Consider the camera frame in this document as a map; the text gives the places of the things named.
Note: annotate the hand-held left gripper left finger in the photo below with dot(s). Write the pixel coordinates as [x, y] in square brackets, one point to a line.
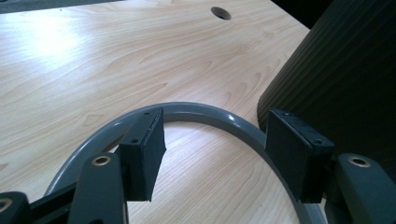
[143, 161]

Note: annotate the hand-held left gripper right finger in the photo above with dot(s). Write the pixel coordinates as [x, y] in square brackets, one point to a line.
[295, 155]

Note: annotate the black ribbed plastic bin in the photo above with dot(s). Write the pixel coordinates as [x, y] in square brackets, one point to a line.
[342, 77]

